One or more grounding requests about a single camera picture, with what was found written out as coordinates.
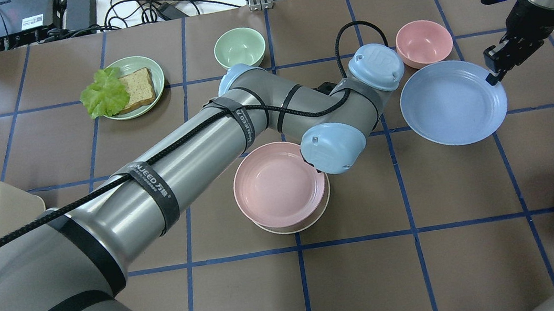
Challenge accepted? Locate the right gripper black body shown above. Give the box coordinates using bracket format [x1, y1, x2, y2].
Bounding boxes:
[483, 0, 554, 75]

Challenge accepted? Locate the blue plate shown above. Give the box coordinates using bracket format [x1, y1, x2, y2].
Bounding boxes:
[399, 60, 509, 146]

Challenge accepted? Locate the pink plate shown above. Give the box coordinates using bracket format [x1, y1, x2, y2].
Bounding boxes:
[233, 141, 325, 228]

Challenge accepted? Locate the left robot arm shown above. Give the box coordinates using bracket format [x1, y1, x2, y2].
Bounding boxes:
[0, 43, 404, 311]

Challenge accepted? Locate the pink bowl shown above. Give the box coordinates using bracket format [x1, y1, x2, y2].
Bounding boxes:
[395, 20, 454, 69]

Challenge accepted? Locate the cream white plate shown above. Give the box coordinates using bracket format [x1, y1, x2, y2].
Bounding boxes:
[253, 174, 331, 235]

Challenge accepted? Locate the mint green bowl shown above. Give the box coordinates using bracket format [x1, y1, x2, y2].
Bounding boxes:
[213, 27, 267, 70]

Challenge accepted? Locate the bread slice on plate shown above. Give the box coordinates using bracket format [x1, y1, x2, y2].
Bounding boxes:
[118, 67, 157, 114]

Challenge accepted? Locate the mint green plate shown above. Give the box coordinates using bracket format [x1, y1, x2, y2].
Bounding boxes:
[108, 56, 165, 121]

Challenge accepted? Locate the green lettuce leaf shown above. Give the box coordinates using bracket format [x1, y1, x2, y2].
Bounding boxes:
[79, 66, 130, 120]

